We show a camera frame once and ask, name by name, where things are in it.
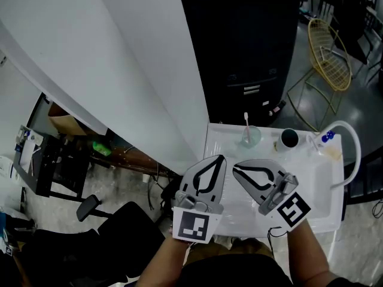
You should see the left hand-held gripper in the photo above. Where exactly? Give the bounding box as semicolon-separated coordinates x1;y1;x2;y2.
172;154;227;245

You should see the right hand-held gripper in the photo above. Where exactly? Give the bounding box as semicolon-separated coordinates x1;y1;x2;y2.
232;158;312;231

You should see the clear green-tinted cup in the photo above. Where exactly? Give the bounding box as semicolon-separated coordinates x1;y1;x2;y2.
241;125;262;149

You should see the white cup with dark inside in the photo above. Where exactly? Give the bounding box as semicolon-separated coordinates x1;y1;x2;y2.
276;128;300;153

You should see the pink toothbrush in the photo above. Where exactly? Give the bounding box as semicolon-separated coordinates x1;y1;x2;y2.
243;112;251;146

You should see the person's right forearm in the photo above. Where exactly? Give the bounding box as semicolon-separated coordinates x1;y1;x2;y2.
286;219;341;287

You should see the person's left forearm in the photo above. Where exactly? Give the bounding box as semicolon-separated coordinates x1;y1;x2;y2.
135;236;193;287

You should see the white sink unit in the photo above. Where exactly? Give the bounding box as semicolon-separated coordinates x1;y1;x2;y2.
203;122;344;239

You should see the black power adapter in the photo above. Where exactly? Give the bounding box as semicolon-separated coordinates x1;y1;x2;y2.
267;100;287;117

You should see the blue faucet knob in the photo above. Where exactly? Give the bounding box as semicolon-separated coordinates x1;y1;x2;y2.
321;130;336;145

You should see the person's black shirt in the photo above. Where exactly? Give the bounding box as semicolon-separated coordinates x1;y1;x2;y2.
178;255;294;287

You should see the white curved faucet pipe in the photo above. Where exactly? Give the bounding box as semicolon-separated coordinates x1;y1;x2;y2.
317;120;362;188

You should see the green packet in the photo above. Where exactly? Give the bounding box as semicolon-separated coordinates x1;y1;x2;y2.
92;141;113;157

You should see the black table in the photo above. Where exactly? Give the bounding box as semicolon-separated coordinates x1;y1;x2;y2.
343;147;383;206

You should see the black office chair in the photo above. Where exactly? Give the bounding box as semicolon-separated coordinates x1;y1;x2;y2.
20;194;166;287

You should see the black cabinet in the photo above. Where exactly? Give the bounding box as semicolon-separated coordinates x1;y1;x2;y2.
177;0;309;129

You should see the black metal rack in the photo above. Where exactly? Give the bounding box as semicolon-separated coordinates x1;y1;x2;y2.
13;92;92;202

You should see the brown cardboard box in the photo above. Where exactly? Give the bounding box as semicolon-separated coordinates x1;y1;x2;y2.
47;101;84;136

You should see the bundle of black cables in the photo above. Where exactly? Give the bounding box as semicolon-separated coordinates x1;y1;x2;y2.
145;170;182;212

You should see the thin black cable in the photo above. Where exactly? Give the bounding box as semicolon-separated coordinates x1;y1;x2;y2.
267;226;288;258

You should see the yellow wire chair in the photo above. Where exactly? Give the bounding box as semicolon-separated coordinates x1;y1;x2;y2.
286;17;354;132

